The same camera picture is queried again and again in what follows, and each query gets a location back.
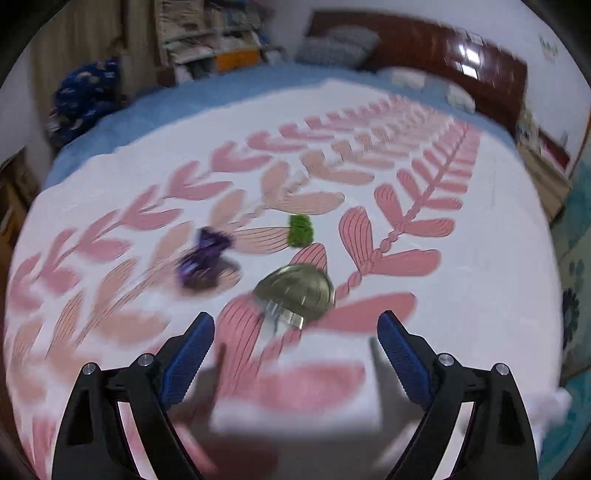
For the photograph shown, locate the dark wooden bed headboard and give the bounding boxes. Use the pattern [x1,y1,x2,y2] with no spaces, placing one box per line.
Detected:
[307,10,529,139]

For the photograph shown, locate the striped pillow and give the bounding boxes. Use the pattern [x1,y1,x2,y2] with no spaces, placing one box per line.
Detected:
[379,67,476,114]

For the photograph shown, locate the white bookshelf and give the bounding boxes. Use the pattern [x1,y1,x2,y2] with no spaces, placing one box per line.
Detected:
[154,0,287,86]

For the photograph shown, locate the blue bedsheet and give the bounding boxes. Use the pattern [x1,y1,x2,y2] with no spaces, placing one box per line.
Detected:
[44,62,515,190]

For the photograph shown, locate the grey plaid pillow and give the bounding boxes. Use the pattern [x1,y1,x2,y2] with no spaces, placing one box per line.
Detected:
[293,25,382,70]

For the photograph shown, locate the red box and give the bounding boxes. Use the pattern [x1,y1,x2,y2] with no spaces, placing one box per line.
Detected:
[536,129,573,169]

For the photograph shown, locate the white leaf-printed blanket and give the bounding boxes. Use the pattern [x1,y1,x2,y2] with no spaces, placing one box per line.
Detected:
[4,78,566,480]

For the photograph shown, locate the rows of books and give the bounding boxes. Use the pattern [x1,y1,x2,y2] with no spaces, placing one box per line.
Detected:
[159,0,273,61]

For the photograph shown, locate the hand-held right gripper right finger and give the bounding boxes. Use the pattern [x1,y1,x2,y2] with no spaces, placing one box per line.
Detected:
[377,310,540,480]

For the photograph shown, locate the blue moon-print cloth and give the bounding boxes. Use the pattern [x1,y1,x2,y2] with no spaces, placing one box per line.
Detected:
[46,58,123,148]

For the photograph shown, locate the orange storage box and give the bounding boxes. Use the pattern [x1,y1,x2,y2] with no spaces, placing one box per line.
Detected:
[215,51,262,72]

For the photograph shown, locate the floral glass wardrobe door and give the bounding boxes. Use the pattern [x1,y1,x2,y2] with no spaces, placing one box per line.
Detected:
[540,134,591,467]

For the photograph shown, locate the beige curtain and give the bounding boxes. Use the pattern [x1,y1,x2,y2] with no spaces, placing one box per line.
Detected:
[28,0,158,153]

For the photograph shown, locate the green wrapper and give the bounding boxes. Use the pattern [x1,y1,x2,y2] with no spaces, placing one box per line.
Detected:
[286,213,317,247]

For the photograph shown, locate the beige nightstand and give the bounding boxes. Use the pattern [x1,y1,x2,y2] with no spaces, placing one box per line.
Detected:
[515,106,575,222]

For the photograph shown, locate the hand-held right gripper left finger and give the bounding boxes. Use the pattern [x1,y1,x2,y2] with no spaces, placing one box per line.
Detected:
[52,311,217,480]

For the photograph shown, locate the purple wrapper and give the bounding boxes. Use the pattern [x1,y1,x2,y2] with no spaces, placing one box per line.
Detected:
[175,227,236,291]

